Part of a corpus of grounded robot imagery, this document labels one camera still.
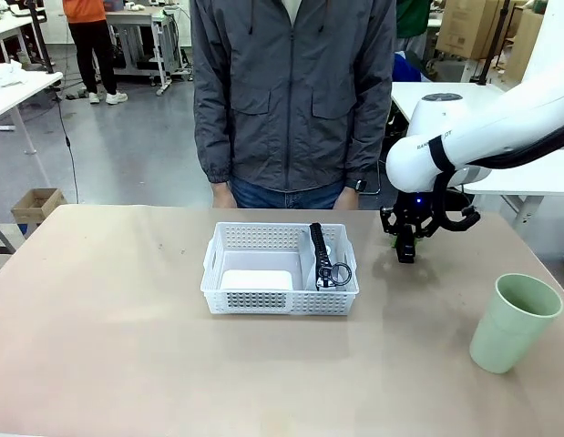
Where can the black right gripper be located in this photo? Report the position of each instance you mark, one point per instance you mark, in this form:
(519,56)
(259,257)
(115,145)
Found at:
(411,209)

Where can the pale green plastic cup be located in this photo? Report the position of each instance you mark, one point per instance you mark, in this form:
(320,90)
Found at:
(505,337)

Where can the white rectangular box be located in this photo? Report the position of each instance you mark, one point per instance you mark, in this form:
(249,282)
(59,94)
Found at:
(256,280)

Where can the white perforated plastic basket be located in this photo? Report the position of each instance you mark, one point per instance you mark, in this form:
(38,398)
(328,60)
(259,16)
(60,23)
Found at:
(263,302)

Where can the person's left hand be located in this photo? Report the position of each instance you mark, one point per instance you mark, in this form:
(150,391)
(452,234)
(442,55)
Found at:
(347,200)

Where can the person's right hand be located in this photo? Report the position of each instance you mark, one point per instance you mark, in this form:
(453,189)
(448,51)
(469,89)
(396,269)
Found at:
(223,196)

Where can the black wrist smartwatch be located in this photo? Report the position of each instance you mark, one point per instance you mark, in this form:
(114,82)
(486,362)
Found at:
(360,185)

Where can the large white side table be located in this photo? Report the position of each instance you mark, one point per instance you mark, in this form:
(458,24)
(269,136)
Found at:
(445,93)

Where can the person in grey jacket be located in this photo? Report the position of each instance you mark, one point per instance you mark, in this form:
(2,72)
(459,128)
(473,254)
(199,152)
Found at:
(290,114)

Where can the blue chair back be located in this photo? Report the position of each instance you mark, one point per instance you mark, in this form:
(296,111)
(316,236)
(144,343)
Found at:
(409,66)

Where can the large brown cardboard box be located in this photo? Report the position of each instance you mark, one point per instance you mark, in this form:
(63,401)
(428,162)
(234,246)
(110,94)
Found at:
(468,27)

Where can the person in green top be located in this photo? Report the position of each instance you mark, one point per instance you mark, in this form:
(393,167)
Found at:
(413,18)

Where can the tall brown cardboard box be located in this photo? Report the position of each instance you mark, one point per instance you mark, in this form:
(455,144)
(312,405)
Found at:
(525,41)

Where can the white background workbench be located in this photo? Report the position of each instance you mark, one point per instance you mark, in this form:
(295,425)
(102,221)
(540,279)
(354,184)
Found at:
(136,18)

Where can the small open cardboard box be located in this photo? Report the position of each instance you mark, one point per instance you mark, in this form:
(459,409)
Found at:
(37,205)

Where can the person in orange top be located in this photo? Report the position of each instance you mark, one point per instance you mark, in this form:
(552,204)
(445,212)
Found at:
(92,45)

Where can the black stand pole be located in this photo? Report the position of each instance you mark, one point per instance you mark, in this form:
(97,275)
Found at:
(42,41)

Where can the white table with cloth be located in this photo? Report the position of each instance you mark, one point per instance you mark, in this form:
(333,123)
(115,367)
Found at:
(17,91)

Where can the crumpled white cloth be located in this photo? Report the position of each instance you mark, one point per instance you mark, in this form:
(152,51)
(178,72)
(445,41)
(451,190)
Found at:
(6,75)

